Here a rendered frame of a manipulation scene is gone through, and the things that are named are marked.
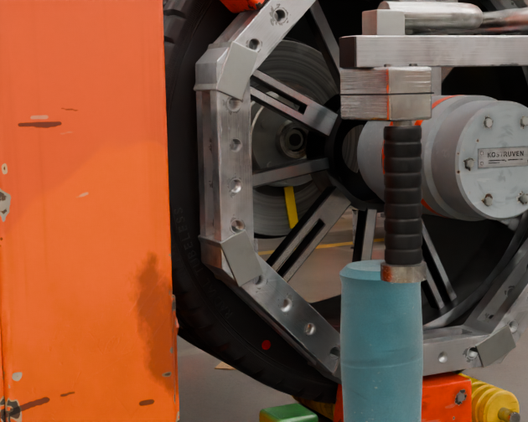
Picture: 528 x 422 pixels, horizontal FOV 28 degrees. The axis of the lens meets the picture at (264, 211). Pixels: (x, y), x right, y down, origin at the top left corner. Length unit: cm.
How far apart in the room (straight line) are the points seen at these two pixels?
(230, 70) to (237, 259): 21
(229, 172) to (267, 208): 58
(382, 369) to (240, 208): 23
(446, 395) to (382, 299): 25
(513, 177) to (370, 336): 23
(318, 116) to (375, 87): 32
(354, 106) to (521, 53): 19
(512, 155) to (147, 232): 41
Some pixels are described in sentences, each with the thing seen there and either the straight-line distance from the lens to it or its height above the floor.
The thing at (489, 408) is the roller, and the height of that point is 52.
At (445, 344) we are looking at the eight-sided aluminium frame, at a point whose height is 62.
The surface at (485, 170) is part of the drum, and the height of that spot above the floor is 84.
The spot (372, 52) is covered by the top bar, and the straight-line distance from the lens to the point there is 100.
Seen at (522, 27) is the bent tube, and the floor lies 99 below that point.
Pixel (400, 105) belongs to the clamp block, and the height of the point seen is 91.
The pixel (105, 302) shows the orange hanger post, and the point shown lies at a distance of 97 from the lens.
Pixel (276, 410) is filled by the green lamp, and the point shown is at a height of 66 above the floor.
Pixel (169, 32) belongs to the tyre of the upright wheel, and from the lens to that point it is 121.
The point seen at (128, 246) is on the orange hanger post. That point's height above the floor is 79.
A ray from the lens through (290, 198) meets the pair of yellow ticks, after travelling 173.
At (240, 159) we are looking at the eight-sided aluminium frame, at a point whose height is 86.
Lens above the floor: 93
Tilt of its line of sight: 7 degrees down
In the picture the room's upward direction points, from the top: 1 degrees counter-clockwise
